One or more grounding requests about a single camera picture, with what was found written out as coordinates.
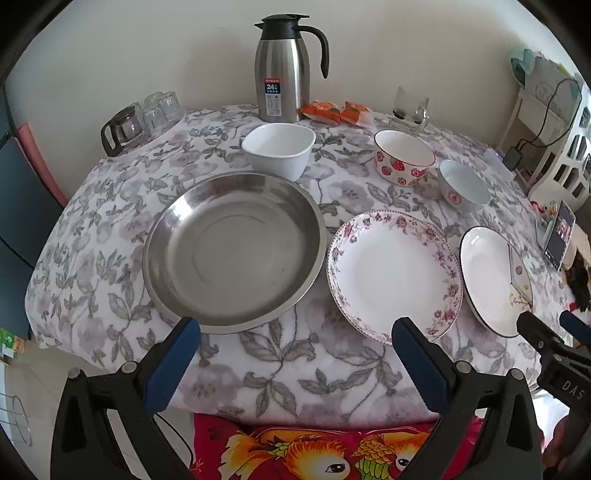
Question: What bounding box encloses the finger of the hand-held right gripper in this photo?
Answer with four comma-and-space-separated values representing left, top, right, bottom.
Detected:
560, 310, 591, 344
516, 311, 568, 361

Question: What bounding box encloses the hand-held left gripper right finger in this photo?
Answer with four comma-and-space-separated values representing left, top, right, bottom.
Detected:
392, 316, 543, 480

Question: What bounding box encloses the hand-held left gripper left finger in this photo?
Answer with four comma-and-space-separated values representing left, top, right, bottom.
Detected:
50, 316, 201, 480

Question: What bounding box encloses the black rim white plate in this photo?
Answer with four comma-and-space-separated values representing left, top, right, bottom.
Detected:
459, 225, 534, 339

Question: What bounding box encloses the floral rim white plate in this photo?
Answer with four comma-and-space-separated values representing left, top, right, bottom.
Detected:
327, 210, 463, 346

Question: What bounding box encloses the stainless steel basin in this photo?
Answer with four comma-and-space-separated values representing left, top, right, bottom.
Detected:
142, 171, 327, 335

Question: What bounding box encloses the small white bowl red emblem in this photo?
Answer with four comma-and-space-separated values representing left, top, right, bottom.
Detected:
438, 160, 491, 213

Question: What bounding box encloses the red rim strawberry bowl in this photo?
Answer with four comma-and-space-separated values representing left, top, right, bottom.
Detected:
373, 130, 436, 186

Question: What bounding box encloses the white square bowl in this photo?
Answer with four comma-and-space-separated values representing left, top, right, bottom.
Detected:
241, 123, 317, 182

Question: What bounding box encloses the dark cloth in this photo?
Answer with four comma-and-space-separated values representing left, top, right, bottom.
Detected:
566, 254, 591, 312

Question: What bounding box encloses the smartphone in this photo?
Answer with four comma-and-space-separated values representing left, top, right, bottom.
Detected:
542, 200, 577, 271

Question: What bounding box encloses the grey floral tablecloth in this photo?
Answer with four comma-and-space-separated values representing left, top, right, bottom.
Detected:
25, 104, 591, 423

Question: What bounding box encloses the red printed blanket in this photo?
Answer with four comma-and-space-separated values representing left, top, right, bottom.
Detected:
191, 412, 485, 480

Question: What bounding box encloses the white lattice rack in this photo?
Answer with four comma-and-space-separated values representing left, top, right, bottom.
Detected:
531, 108, 591, 204

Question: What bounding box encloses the clear plastic box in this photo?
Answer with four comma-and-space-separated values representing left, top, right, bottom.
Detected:
485, 148, 517, 178

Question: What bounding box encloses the dark blue cabinet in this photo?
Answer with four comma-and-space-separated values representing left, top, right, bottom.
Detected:
0, 83, 65, 342

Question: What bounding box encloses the pink chair edge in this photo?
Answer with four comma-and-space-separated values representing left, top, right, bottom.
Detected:
17, 122, 70, 208

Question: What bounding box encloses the printed cushion with green cloth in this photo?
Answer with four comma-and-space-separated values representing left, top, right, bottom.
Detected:
510, 47, 583, 109

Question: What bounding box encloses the orange snack packet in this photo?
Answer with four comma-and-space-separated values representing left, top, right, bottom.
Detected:
300, 100, 345, 124
341, 102, 376, 127

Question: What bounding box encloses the stainless steel thermos jug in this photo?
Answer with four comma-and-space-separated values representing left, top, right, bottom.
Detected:
255, 14, 330, 123

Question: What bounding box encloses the thin black cable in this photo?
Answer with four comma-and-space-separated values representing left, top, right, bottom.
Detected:
154, 412, 194, 468

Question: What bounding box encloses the black charger cable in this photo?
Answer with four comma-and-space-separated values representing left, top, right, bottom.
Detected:
517, 78, 583, 151

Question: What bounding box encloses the glass teapot with black handle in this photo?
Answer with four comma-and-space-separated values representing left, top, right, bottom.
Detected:
100, 105, 146, 158

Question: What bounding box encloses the glass mug with handle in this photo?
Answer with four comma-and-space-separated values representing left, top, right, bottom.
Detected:
389, 86, 431, 132

